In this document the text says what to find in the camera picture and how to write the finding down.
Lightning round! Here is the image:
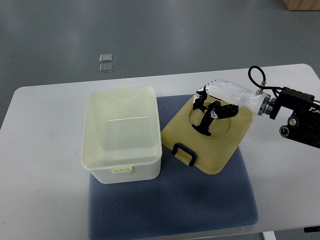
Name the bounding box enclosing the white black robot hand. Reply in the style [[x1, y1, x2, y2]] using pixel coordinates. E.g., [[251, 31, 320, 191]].
[[192, 79, 271, 116]]

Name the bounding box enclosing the yellow box lid black handle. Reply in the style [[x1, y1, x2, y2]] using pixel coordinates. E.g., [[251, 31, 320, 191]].
[[157, 95, 253, 175]]

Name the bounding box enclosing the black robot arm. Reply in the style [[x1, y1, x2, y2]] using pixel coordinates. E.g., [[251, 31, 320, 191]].
[[265, 86, 320, 148]]

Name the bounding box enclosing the white storage box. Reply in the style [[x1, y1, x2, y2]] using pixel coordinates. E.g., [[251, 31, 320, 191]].
[[81, 86, 162, 184]]

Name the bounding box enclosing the blue grey foam mat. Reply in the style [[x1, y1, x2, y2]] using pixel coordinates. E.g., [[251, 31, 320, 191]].
[[87, 94, 259, 240]]

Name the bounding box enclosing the wooden crate corner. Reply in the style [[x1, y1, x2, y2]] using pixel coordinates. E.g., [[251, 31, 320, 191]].
[[283, 0, 320, 11]]

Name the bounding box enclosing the upper metal floor plate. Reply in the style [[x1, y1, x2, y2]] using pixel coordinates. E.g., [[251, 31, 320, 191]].
[[99, 53, 113, 63]]

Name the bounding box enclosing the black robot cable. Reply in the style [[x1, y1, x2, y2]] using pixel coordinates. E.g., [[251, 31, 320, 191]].
[[247, 65, 285, 98]]

